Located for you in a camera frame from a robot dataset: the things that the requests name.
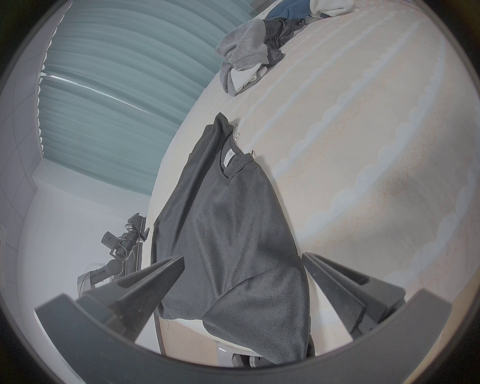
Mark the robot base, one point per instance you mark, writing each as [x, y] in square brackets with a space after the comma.
[247, 362]

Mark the grey garment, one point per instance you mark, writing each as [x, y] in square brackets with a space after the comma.
[243, 41]

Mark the white garment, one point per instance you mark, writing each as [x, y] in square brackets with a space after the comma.
[245, 77]

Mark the cream garment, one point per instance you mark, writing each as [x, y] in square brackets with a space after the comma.
[333, 5]

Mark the bed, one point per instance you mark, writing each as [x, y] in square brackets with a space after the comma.
[356, 131]

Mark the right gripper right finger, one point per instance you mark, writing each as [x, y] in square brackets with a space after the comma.
[337, 296]

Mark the blue-green curtain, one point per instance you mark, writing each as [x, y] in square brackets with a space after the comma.
[112, 131]
[150, 48]

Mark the black T-shirt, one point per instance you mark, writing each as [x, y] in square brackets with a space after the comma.
[232, 232]

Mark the dark blue garment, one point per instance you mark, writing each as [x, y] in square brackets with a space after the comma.
[296, 8]

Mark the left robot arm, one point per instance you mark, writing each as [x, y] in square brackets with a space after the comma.
[116, 243]

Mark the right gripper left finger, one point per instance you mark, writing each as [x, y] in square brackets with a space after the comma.
[150, 288]

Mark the black shiny garment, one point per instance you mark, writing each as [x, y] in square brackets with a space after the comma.
[279, 37]

